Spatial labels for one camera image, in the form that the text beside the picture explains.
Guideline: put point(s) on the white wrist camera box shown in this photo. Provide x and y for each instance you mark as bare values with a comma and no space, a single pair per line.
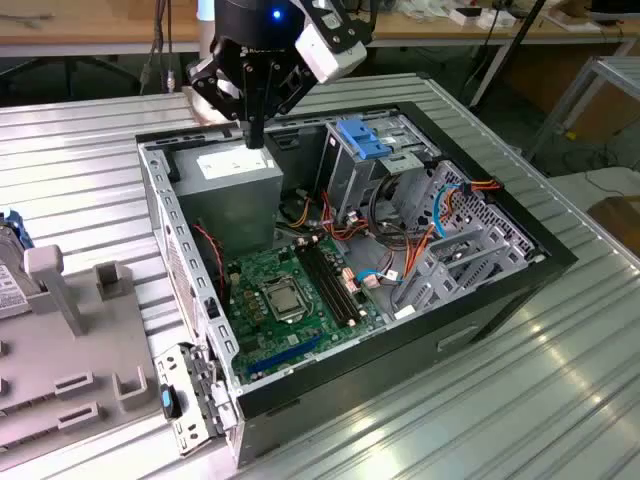
327,57

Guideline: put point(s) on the CPU socket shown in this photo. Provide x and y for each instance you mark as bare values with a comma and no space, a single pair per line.
281,300

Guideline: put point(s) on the blue expansion slot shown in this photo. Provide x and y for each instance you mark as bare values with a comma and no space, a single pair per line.
285,355

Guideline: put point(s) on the grey optical drive cage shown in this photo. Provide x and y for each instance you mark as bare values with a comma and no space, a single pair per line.
350,175

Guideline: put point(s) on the grey parts rack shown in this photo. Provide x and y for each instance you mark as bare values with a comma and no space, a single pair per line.
75,350

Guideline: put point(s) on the grey power supply unit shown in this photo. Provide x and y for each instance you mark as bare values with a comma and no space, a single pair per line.
225,200

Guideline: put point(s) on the blue plastic drive latch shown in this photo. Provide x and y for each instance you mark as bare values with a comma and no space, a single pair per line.
362,137

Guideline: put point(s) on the black RAM slot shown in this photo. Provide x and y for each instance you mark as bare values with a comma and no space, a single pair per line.
333,282
320,287
326,285
340,280

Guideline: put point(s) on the black and blue latch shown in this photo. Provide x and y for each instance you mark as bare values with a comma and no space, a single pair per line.
170,400

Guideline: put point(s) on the silver rear slot bracket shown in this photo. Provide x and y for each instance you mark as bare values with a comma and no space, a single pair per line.
192,400

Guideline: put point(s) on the white boxes on desk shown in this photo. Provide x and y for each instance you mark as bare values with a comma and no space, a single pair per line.
487,21

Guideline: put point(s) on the wooden desk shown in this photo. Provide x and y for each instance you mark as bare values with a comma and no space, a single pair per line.
100,30

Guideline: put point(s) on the hard disk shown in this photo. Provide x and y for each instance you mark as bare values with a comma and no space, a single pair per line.
12,290

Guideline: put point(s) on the brown cardboard box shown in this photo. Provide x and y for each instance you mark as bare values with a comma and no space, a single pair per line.
620,220

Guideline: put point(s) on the grey metal disk bay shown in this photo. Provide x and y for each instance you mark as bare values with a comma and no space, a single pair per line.
470,260

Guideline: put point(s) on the green motherboard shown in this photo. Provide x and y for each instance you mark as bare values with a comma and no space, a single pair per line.
260,345

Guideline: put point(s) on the aluminium frame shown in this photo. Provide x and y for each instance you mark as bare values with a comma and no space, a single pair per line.
620,67

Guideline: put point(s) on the black open PC case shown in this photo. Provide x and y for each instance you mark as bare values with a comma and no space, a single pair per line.
350,385

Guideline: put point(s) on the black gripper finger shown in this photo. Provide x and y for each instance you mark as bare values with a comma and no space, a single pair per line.
295,85
202,75

